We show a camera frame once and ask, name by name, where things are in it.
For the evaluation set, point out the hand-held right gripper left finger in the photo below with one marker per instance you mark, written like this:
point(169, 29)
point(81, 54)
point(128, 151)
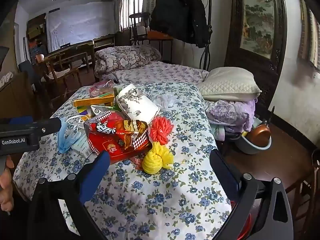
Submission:
point(96, 177)

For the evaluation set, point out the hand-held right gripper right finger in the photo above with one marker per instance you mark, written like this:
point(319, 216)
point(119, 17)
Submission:
point(225, 175)

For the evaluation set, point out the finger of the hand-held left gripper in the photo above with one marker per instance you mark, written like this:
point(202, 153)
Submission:
point(50, 126)

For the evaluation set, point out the blue face mask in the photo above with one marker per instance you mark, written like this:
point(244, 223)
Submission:
point(66, 140)

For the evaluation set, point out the light blue small packet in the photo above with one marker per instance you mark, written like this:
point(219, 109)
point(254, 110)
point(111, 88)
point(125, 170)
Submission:
point(83, 146)

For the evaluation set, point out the red snack bag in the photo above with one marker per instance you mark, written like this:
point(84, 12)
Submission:
point(112, 135)

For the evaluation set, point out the orange striped box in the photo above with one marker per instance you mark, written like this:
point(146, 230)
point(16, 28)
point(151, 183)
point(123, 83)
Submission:
point(92, 101)

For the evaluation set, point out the small white carton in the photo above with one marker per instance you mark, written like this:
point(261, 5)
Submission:
point(98, 110)

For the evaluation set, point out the red plastic basket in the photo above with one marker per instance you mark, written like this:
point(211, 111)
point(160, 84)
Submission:
point(246, 227)

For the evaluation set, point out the yellow yarn pompom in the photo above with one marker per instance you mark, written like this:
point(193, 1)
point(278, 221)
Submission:
point(153, 160)

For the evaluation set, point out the pink plastic packet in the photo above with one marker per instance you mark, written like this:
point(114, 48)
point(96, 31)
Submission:
point(100, 88)

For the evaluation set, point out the red yarn pompom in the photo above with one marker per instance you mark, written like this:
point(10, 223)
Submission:
point(161, 130)

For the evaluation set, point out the green tissue pack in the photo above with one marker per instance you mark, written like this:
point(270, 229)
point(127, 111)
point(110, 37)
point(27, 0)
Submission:
point(118, 88)

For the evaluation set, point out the printed white paper cup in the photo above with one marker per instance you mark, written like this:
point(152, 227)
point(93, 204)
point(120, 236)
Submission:
point(136, 102)

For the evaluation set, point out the person's left hand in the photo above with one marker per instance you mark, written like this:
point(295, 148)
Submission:
point(6, 195)

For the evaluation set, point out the light blue basin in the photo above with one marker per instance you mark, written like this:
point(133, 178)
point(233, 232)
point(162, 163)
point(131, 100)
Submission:
point(250, 150)

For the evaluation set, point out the mint green cloth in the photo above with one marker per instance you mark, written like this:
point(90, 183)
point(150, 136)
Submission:
point(218, 132)

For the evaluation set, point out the yellow plastic item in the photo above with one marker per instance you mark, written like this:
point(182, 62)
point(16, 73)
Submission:
point(244, 133)

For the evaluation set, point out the light wooden armchair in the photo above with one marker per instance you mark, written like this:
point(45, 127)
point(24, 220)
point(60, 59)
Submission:
point(58, 76)

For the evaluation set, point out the copper frying pan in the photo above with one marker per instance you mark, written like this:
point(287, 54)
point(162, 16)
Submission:
point(260, 135)

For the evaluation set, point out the dark blue chair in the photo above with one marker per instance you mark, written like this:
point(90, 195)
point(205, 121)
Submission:
point(27, 72)

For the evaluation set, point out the purple folded blanket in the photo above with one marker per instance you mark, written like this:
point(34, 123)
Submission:
point(230, 115)

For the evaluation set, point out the blue floral bedsheet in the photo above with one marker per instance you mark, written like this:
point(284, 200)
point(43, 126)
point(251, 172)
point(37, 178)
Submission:
point(155, 200)

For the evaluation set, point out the wooden desk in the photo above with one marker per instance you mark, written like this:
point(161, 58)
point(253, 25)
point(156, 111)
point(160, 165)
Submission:
point(75, 51)

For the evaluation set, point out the brown wooden chair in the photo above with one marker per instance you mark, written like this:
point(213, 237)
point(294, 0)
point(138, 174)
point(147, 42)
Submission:
point(310, 177)

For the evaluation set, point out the wooden bookshelf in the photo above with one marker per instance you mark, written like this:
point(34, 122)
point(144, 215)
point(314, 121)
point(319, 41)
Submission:
point(35, 37)

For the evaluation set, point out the white quilted pillow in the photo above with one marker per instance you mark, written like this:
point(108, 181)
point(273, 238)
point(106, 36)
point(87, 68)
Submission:
point(227, 85)

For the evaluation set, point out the crumpled white plastic bag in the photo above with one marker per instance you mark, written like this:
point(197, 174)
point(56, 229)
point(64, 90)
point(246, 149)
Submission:
point(165, 100)

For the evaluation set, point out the rolled floral quilt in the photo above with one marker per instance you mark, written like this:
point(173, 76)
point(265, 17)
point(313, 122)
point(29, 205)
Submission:
point(125, 57)

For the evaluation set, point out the white dust cover cloth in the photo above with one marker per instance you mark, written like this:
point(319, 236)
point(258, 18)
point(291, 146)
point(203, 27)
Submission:
point(80, 25)

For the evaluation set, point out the purple floral bed sheet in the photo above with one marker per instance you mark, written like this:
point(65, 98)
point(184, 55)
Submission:
point(162, 72)

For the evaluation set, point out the metal coat rack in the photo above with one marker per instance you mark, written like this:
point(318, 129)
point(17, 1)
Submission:
point(206, 55)

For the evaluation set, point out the dark wooden chair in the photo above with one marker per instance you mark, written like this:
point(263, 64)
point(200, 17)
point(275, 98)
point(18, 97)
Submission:
point(138, 20)

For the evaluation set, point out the window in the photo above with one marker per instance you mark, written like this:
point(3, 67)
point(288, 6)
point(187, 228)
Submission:
point(133, 5)

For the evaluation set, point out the patterned curtain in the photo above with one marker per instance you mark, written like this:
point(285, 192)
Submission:
point(311, 35)

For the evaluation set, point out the black jacket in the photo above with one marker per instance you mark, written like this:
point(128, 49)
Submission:
point(177, 15)

